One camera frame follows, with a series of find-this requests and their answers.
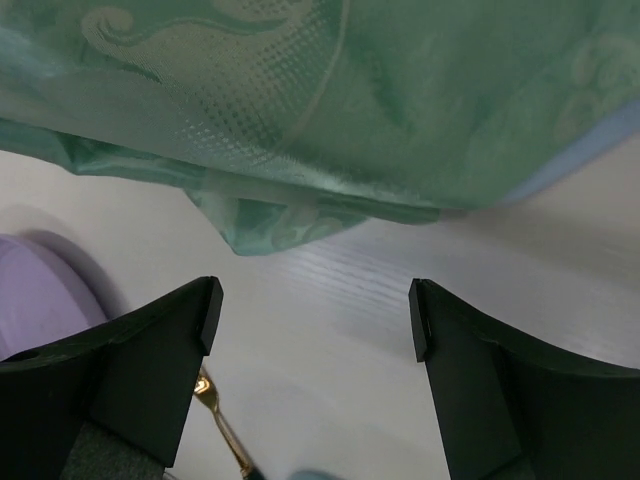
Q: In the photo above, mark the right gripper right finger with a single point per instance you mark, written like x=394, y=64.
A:
x=511, y=406

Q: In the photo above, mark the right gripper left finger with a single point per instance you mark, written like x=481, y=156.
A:
x=110, y=402

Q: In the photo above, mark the green patterned cloth napkin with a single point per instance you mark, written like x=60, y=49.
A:
x=288, y=121

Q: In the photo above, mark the purple plate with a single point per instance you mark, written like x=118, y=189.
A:
x=43, y=299

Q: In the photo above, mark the blue mug white inside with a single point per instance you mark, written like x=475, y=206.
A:
x=311, y=474

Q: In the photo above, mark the gold fork black handle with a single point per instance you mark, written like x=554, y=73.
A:
x=206, y=392

